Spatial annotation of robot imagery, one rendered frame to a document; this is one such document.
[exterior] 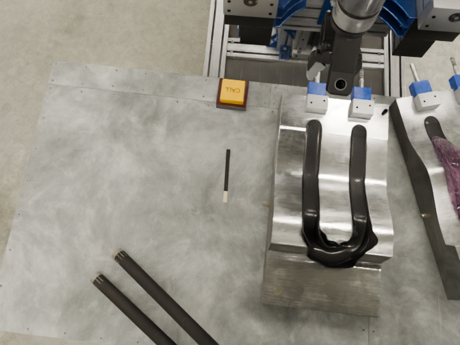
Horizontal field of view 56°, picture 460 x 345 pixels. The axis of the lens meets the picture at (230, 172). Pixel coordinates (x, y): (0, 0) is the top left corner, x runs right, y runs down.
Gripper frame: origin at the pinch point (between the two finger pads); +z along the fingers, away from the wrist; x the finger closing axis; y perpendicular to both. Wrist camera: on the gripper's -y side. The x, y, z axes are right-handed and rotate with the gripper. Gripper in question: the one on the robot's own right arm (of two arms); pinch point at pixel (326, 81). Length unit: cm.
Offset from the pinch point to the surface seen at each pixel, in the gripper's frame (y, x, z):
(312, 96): 0.7, 1.3, 9.2
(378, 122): -2.9, -15.5, 11.9
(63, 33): 65, 110, 101
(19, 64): 46, 127, 101
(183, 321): -53, 25, 13
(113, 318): -55, 42, 21
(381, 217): -26.7, -15.6, 8.7
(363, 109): -1.2, -10.8, 9.2
